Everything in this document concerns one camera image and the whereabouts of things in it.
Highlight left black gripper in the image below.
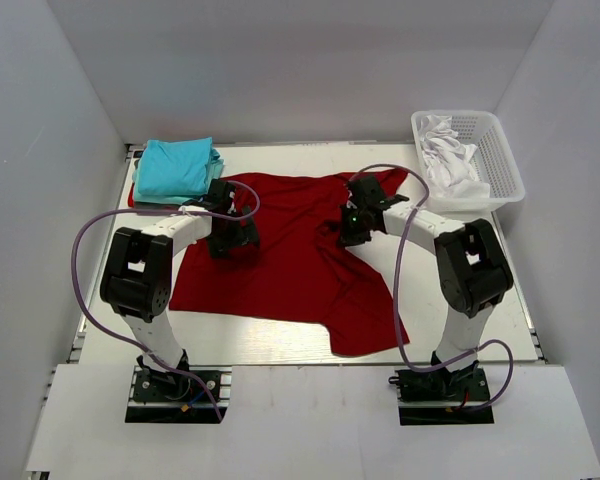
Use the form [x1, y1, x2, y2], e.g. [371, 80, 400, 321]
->
[206, 205, 259, 259]

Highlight dark red t-shirt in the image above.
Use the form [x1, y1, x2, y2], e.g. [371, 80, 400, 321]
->
[169, 172, 398, 356]

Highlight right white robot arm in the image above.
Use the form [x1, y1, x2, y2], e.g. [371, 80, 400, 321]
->
[339, 173, 513, 399]

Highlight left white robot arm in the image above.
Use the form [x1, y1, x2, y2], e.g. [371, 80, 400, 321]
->
[100, 180, 259, 399]

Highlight folded teal t-shirt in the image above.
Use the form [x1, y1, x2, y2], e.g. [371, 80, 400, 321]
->
[133, 148, 224, 204]

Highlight folded light blue t-shirt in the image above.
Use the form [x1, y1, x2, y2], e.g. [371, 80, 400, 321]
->
[135, 137, 213, 196]

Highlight crumpled white t-shirt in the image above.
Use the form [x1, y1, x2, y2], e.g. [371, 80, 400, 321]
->
[417, 114, 491, 199]

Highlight folded red t-shirt bottom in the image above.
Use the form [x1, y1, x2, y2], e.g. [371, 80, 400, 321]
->
[127, 184, 182, 209]

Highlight white plastic laundry basket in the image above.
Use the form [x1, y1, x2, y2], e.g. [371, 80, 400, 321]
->
[411, 110, 525, 213]

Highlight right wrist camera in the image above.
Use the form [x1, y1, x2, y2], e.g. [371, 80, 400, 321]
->
[377, 194, 410, 210]

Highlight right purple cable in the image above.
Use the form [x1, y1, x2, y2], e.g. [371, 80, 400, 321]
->
[349, 163, 514, 414]

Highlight purple cable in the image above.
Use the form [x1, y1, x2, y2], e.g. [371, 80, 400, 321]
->
[69, 182, 261, 421]
[349, 163, 514, 414]

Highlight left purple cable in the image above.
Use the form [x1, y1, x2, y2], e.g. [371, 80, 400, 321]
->
[69, 182, 261, 421]

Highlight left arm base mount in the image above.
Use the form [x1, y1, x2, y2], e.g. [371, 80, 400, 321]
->
[125, 367, 232, 425]

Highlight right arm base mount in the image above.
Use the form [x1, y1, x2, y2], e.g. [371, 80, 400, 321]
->
[388, 368, 494, 426]

